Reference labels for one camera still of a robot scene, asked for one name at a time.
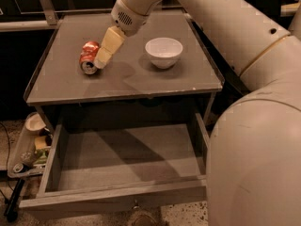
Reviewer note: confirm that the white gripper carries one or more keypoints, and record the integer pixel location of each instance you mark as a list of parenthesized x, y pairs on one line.
[(129, 20)]

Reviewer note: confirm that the crushed red coke can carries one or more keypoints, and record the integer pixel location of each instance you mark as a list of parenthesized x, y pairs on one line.
[(87, 56)]

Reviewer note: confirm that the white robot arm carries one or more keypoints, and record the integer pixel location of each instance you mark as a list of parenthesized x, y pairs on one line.
[(253, 166)]

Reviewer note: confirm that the grey cabinet with flat top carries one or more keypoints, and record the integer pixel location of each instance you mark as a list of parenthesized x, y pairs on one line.
[(130, 75)]

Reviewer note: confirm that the open grey top drawer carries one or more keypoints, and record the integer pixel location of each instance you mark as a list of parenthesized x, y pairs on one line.
[(101, 171)]

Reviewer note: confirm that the metal drawer knob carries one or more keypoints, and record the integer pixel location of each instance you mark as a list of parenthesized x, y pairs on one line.
[(136, 205)]

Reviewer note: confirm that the white ceramic bowl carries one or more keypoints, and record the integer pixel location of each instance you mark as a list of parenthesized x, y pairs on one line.
[(163, 52)]

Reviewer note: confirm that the white cup in tray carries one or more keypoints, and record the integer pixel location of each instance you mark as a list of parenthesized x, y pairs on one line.
[(34, 123)]

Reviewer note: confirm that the white side tray with items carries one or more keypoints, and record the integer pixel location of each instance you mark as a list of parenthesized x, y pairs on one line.
[(30, 154)]

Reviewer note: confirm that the black stand leg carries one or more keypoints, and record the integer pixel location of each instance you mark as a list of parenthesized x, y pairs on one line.
[(10, 213)]

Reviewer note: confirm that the metal rail with brackets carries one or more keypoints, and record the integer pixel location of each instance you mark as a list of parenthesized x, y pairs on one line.
[(47, 13)]

